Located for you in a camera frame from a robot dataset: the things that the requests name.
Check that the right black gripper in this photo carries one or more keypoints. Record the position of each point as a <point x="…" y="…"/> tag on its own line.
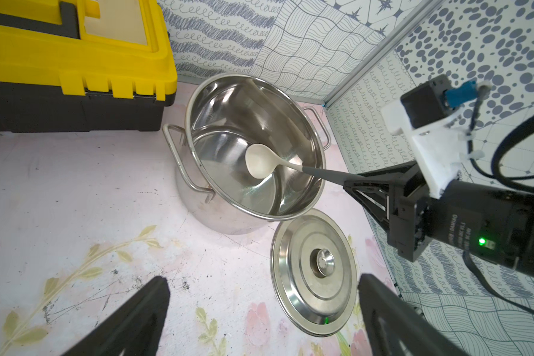
<point x="493" y="224"/>

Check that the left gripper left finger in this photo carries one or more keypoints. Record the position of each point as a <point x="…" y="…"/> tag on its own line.
<point x="135" y="328"/>

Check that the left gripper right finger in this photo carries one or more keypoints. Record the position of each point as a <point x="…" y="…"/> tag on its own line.
<point x="393" y="327"/>

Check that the stainless steel pot lid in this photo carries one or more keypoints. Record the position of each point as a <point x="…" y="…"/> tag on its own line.
<point x="313" y="273"/>

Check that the cream spoon with grey handle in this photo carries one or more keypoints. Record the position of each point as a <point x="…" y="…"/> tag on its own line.
<point x="261" y="161"/>

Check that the stainless steel stock pot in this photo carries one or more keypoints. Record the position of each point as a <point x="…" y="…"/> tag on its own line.
<point x="240" y="154"/>

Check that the yellow and black toolbox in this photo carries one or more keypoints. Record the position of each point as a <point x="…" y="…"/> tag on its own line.
<point x="80" y="66"/>

